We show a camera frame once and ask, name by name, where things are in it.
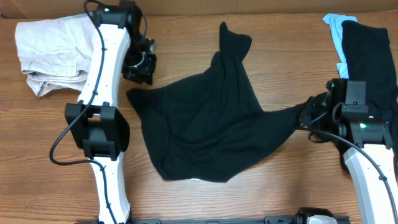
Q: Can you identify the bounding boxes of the black t-shirt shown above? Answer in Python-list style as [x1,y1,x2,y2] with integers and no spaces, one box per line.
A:
[126,23,305,182]

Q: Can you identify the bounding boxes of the black logo shirt pile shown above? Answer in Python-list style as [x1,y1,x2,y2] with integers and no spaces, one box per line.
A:
[342,21,397,169]

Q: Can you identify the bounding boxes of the light blue garment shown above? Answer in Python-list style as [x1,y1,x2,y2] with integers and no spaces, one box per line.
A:
[322,13,358,78]

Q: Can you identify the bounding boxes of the folded beige trousers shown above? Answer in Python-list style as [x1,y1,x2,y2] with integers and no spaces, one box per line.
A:
[15,14,95,97]

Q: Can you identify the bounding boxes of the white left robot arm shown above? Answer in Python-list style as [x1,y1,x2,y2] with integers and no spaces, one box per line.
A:
[65,1,157,223]

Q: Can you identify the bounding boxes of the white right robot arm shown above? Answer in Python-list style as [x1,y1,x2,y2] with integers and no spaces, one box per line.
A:
[299,78,397,223]

